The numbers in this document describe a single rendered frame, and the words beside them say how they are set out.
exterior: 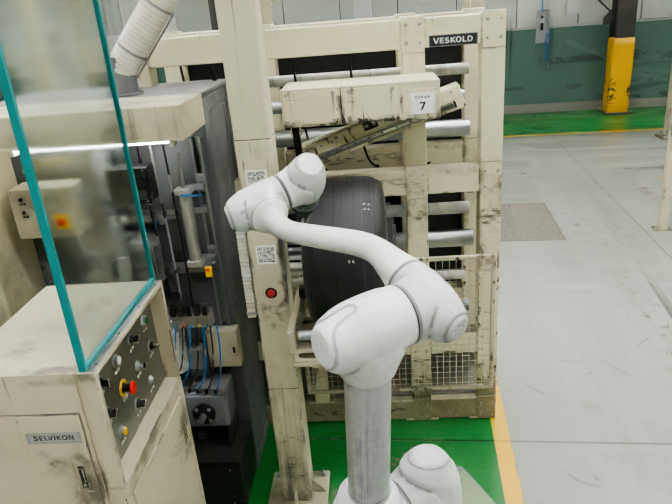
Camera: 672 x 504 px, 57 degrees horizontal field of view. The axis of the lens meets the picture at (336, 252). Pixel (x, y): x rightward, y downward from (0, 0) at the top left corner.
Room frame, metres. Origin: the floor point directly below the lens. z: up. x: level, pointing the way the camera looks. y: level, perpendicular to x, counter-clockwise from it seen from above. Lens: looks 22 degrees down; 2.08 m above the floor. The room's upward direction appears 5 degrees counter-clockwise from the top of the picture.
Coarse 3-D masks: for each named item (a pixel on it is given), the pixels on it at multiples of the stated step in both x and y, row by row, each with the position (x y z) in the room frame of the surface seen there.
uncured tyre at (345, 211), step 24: (336, 192) 2.10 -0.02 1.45; (360, 192) 2.09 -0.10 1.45; (312, 216) 2.02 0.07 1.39; (336, 216) 2.01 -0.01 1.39; (360, 216) 2.00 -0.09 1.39; (384, 216) 2.04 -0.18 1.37; (312, 264) 1.94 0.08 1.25; (336, 264) 1.92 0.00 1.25; (360, 264) 1.91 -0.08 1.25; (312, 288) 1.93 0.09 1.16; (336, 288) 1.91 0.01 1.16; (360, 288) 1.91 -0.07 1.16; (312, 312) 1.99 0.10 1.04
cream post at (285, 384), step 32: (224, 0) 2.14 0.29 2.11; (256, 0) 2.19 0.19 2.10; (224, 32) 2.14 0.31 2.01; (256, 32) 2.14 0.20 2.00; (224, 64) 2.14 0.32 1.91; (256, 64) 2.14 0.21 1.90; (256, 96) 2.14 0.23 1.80; (256, 128) 2.14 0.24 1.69; (256, 160) 2.14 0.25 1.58; (256, 256) 2.14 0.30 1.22; (288, 256) 2.25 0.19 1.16; (256, 288) 2.14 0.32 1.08; (288, 288) 2.16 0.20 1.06; (288, 320) 2.14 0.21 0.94; (288, 352) 2.14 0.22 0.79; (288, 384) 2.14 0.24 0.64; (288, 416) 2.14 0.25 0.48; (288, 448) 2.14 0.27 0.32; (288, 480) 2.14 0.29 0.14
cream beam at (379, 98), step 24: (432, 72) 2.58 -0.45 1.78; (288, 96) 2.39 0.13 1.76; (312, 96) 2.38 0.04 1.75; (336, 96) 2.38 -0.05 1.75; (360, 96) 2.37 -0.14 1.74; (384, 96) 2.36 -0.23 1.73; (408, 96) 2.36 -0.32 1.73; (288, 120) 2.39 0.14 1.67; (312, 120) 2.38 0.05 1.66; (336, 120) 2.38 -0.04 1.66; (360, 120) 2.37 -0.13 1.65; (384, 120) 2.37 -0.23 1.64
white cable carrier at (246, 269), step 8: (240, 232) 2.16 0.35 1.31; (240, 240) 2.16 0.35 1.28; (240, 248) 2.16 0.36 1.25; (248, 248) 2.18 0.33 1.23; (240, 256) 2.16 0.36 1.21; (248, 256) 2.20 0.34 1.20; (240, 264) 2.16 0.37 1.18; (248, 264) 2.16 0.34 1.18; (248, 272) 2.16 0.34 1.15; (248, 280) 2.16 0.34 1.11; (248, 288) 2.16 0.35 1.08; (248, 296) 2.16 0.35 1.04; (248, 304) 2.16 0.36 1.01; (256, 304) 2.19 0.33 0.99; (248, 312) 2.16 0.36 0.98
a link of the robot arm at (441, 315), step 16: (400, 272) 1.20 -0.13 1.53; (416, 272) 1.18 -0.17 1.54; (432, 272) 1.18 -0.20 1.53; (400, 288) 1.11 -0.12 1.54; (416, 288) 1.12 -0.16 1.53; (432, 288) 1.13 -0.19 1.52; (448, 288) 1.14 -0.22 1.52; (416, 304) 1.08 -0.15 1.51; (432, 304) 1.09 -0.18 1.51; (448, 304) 1.09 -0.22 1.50; (432, 320) 1.08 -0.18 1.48; (448, 320) 1.07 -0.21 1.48; (464, 320) 1.08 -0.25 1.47; (432, 336) 1.07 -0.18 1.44; (448, 336) 1.07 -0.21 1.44
